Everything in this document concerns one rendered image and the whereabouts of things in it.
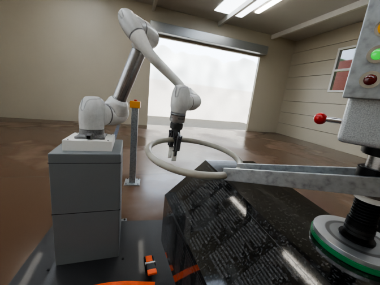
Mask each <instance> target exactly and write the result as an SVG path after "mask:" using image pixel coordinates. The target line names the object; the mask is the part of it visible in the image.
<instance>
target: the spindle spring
mask: <svg viewBox="0 0 380 285"><path fill-rule="evenodd" d="M362 202H363V201H361V200H359V199H357V198H356V197H355V198H354V201H353V203H352V206H351V209H350V210H351V211H349V216H350V217H351V218H352V219H353V220H355V221H356V222H358V223H361V224H364V225H367V226H376V225H377V224H378V222H379V219H380V206H376V205H372V204H368V203H366V202H363V203H362ZM364 203H365V204H364ZM367 204H368V205H367ZM362 205H363V206H362ZM371 205H372V206H371ZM361 208H362V209H361ZM370 208H371V209H370ZM367 210H368V211H367ZM361 211H362V212H361ZM371 211H372V212H371ZM363 212H364V213H363ZM358 213H359V214H358ZM371 214H372V215H371ZM356 215H357V216H356ZM370 217H371V218H370ZM363 218H364V219H363ZM367 219H368V220H367ZM362 221H363V222H362ZM366 222H367V223H366Z"/></svg>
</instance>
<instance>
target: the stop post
mask: <svg viewBox="0 0 380 285"><path fill-rule="evenodd" d="M129 107H130V108H132V111H131V144H130V162H129V179H125V182H124V185H140V179H136V160H137V134H138V120H139V109H140V107H141V102H140V101H130V106H129Z"/></svg>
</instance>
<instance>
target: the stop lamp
mask: <svg viewBox="0 0 380 285"><path fill-rule="evenodd" d="M376 81H377V76H376V75H373V74H370V75H367V76H365V77H364V79H363V82H364V84H366V85H372V84H374V83H375V82H376Z"/></svg>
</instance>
